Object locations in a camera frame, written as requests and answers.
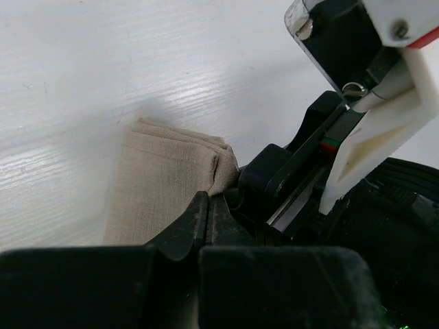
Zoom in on beige cloth napkin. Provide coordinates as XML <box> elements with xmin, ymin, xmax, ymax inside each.
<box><xmin>103</xmin><ymin>118</ymin><xmax>239</xmax><ymax>245</ymax></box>

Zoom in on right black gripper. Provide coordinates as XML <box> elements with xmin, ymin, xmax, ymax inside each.
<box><xmin>234</xmin><ymin>1</ymin><xmax>438</xmax><ymax>328</ymax></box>

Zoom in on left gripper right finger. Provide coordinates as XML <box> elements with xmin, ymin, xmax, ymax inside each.
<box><xmin>198</xmin><ymin>193</ymin><xmax>384</xmax><ymax>328</ymax></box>

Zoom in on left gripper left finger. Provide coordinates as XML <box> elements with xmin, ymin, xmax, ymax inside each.
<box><xmin>1</xmin><ymin>192</ymin><xmax>209</xmax><ymax>328</ymax></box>

